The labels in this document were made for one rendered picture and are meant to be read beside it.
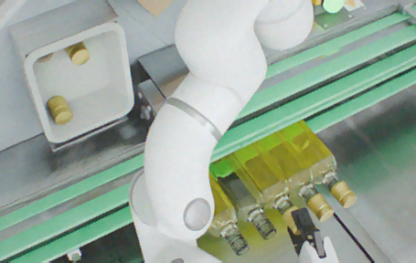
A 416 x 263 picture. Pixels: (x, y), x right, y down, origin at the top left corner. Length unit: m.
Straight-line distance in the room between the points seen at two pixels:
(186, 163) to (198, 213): 0.06
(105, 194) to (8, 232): 0.19
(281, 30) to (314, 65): 0.41
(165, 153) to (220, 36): 0.15
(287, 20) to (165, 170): 0.25
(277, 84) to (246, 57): 0.43
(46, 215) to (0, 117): 0.20
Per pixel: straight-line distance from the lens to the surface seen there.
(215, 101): 0.74
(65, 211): 1.12
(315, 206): 1.14
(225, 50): 0.70
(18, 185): 1.14
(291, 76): 1.17
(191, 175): 0.72
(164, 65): 1.16
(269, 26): 0.79
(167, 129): 0.73
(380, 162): 1.45
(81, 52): 1.02
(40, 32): 0.99
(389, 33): 1.31
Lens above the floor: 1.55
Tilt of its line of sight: 33 degrees down
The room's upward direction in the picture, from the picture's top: 143 degrees clockwise
